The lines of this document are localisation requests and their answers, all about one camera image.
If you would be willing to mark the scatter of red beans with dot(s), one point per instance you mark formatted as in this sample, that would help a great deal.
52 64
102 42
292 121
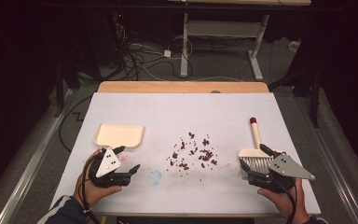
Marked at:
205 154

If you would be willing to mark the person's left hand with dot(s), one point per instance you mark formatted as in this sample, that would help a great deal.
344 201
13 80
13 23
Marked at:
88 193

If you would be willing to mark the black metal stand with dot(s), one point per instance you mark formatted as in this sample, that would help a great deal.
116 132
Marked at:
314 93
59 93

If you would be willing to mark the white table mat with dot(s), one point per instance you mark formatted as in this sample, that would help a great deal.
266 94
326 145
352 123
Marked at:
180 115

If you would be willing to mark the white power adapter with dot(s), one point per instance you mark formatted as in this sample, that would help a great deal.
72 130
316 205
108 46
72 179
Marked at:
167 53

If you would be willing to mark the person's right hand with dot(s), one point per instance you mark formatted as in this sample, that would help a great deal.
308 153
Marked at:
289 203

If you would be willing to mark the metal floor rail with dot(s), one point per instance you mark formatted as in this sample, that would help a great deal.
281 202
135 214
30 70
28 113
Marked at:
32 161
335 174

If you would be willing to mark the wooden table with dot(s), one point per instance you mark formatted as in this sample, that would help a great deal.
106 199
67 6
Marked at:
183 87

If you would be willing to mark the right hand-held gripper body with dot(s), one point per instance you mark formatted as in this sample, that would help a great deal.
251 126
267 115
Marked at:
287 168

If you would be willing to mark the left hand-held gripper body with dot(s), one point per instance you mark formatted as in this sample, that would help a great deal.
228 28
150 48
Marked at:
107 165

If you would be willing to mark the cream plastic dustpan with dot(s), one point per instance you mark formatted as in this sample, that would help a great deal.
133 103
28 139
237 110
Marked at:
119 135

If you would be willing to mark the cream hand brush red tip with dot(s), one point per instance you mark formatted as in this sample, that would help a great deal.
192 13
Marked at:
256 135

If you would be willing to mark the white-framed desk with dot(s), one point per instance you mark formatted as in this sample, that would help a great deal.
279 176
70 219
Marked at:
223 28

